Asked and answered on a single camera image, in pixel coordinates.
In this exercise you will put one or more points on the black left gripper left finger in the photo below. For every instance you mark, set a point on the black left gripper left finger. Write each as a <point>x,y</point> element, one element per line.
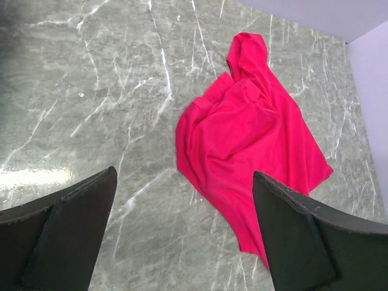
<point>52,243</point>

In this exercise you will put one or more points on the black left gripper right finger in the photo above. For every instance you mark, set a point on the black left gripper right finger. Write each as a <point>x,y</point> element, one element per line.
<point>312,246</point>

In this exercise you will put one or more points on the red t shirt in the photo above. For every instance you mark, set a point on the red t shirt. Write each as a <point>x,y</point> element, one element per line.
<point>246,122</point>

